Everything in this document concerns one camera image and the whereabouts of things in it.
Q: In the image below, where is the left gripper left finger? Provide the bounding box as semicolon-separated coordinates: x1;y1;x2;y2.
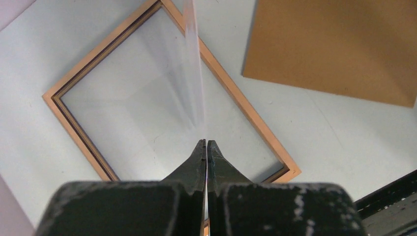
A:
35;140;207;236

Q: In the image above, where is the beach photo print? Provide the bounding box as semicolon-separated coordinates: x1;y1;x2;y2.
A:
156;0;208;139

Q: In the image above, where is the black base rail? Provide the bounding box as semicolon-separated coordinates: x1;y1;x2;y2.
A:
355;171;417;236

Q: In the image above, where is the brown backing board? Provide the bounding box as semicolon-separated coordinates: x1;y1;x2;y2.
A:
242;0;417;107

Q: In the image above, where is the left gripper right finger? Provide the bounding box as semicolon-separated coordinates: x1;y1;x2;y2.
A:
207;141;365;236

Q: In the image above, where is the wooden picture frame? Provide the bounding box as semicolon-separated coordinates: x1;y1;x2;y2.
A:
43;0;300;230

